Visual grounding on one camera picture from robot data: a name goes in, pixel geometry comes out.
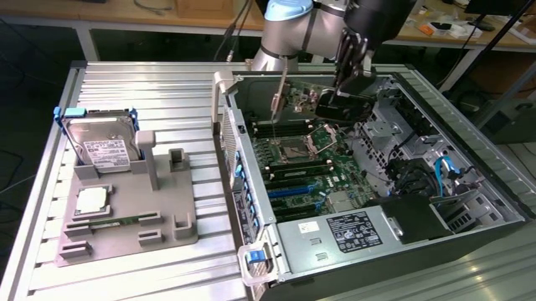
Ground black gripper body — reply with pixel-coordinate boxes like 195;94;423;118
342;0;407;48

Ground green graphics card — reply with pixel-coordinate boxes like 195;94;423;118
269;55;374;124

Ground metal disk bay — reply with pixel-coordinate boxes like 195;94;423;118
355;93;419;149

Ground orange black small device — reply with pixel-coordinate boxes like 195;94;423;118
419;21;451;38

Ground metal socket cover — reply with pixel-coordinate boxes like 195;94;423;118
307;124;340;154

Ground CPU socket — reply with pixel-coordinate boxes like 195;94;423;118
277;142;314;164

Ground green motherboard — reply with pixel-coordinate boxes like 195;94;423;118
248;119;378;226

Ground black stand pole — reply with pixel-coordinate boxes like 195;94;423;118
437;12;522;93

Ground black installed RAM stick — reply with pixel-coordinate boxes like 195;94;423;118
269;164;330;181

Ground black monitor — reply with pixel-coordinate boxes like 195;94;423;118
462;0;536;15

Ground wooden desk metal legs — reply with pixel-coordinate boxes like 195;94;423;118
0;0;268;62
375;0;536;93

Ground silver chipset heatsink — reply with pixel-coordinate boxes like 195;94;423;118
328;191;351;211

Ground blue expansion slot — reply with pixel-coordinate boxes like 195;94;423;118
265;186;315;199

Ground black floor box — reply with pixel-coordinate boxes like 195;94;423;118
481;98;536;145

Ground black plastic shroud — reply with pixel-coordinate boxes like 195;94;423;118
362;196;455;246

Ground grey power supply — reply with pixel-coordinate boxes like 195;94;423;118
273;208;404;273

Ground grey parts rack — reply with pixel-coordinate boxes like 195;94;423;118
53;130;200;268

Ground open black PC case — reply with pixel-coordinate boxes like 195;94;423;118
211;69;536;301

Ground silver hard disk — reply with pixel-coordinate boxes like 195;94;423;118
65;117;140;167

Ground blue disk caddy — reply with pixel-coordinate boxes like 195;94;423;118
52;105;145;166

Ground green RAM stick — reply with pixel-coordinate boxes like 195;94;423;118
88;214;142;224

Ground silver CPU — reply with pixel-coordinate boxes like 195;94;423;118
73;187;112;216

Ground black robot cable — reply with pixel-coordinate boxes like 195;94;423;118
212;0;255;63

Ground black wire bundle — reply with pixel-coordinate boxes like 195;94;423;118
384;156;441;201

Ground blue data wire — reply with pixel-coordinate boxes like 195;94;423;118
433;155;461;199

